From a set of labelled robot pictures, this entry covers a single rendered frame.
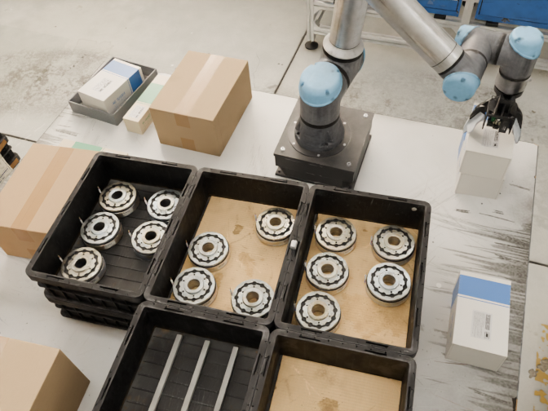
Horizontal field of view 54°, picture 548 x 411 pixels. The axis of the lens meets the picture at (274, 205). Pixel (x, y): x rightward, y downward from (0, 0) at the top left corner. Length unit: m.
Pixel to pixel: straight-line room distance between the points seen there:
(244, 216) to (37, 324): 0.62
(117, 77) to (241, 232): 0.85
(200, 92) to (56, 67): 1.93
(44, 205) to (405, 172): 1.06
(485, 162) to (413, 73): 1.66
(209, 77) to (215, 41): 1.67
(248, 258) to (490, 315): 0.59
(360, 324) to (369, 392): 0.15
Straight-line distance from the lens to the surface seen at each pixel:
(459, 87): 1.31
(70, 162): 1.66
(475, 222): 1.64
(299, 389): 1.21
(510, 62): 1.42
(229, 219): 1.43
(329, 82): 1.49
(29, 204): 1.61
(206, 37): 3.52
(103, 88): 1.98
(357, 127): 1.68
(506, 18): 3.08
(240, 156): 1.75
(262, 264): 1.35
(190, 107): 1.71
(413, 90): 3.08
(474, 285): 1.41
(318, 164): 1.58
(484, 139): 1.60
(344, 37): 1.52
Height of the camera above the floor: 1.98
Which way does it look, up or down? 52 degrees down
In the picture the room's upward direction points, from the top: 6 degrees counter-clockwise
